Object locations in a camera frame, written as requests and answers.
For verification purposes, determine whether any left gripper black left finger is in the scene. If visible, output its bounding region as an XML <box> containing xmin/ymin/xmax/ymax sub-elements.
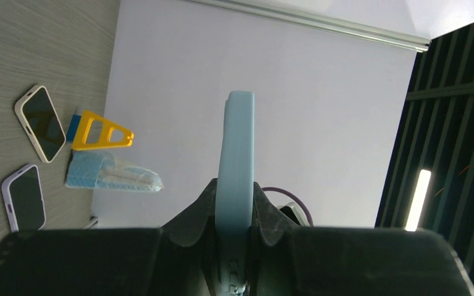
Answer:
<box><xmin>0</xmin><ymin>180</ymin><xmax>217</xmax><ymax>295</ymax></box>

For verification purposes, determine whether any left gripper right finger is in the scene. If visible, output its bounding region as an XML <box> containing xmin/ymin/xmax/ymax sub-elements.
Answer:
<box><xmin>253</xmin><ymin>184</ymin><xmax>474</xmax><ymax>295</ymax></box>

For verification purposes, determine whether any phone with blue case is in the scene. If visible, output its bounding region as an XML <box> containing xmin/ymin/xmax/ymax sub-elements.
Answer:
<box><xmin>214</xmin><ymin>91</ymin><xmax>254</xmax><ymax>295</ymax></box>

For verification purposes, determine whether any phone with lilac case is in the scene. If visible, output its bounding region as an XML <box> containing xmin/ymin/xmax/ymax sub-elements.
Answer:
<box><xmin>1</xmin><ymin>164</ymin><xmax>46</xmax><ymax>232</ymax></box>

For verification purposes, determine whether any phone with pink case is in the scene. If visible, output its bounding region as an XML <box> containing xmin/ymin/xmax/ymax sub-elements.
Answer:
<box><xmin>14</xmin><ymin>84</ymin><xmax>66</xmax><ymax>163</ymax></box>

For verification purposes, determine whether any blue plastic bag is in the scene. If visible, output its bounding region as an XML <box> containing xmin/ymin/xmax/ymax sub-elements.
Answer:
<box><xmin>65</xmin><ymin>112</ymin><xmax>164</xmax><ymax>193</ymax></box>

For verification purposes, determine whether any yellow plastic tool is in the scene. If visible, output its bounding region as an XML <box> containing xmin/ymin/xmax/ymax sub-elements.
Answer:
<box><xmin>71</xmin><ymin>110</ymin><xmax>135</xmax><ymax>151</ymax></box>

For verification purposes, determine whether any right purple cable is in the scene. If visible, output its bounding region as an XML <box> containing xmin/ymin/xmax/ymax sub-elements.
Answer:
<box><xmin>261</xmin><ymin>186</ymin><xmax>315</xmax><ymax>228</ymax></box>

